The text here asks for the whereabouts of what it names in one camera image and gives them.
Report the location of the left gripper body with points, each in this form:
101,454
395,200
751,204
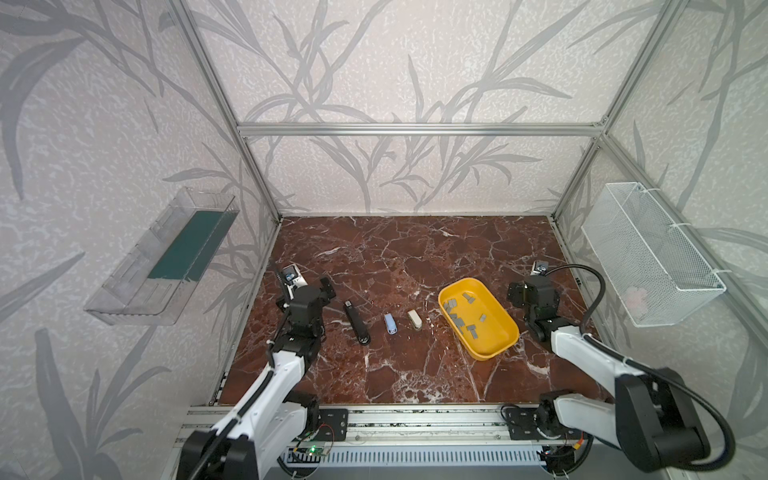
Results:
318,289

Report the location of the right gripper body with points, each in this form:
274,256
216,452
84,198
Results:
520,291

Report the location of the blue mini stapler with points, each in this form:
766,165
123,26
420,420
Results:
391,325

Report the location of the white mini stapler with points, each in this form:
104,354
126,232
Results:
415,319

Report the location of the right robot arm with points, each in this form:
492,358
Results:
654,419

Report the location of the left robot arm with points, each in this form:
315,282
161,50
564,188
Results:
247,442

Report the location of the yellow plastic tray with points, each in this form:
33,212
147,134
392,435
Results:
496,335

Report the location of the pink object in basket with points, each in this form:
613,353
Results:
636,301

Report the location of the small green circuit board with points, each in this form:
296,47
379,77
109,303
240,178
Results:
312,451

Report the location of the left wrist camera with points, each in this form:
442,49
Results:
291,279

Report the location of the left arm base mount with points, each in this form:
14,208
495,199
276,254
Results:
328,425

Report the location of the white wire mesh basket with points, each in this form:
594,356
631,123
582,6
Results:
638,244

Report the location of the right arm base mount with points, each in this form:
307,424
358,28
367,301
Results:
528,425

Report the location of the aluminium front rail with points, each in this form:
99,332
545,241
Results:
368,423

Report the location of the grey slotted cable duct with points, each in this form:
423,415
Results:
440,456

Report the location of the clear plastic wall shelf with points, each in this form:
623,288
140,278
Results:
152,285

